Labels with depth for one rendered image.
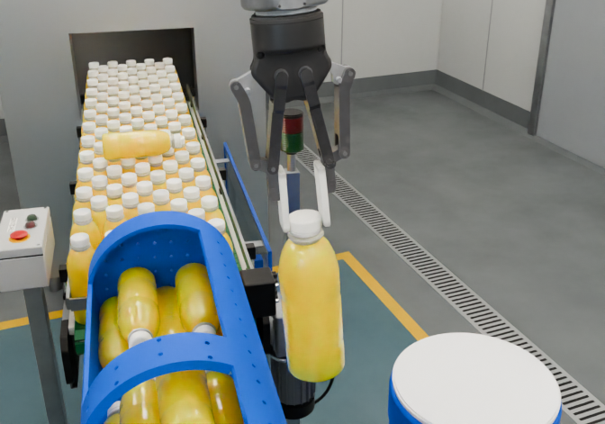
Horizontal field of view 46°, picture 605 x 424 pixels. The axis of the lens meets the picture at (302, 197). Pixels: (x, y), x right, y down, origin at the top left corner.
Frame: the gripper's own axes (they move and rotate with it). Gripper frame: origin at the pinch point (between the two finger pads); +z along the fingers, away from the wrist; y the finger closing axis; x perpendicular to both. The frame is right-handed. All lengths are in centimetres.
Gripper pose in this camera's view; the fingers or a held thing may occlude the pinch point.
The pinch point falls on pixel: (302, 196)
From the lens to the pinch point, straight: 79.7
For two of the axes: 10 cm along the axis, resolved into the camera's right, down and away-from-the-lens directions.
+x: -1.8, -3.4, 9.2
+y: 9.8, -1.4, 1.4
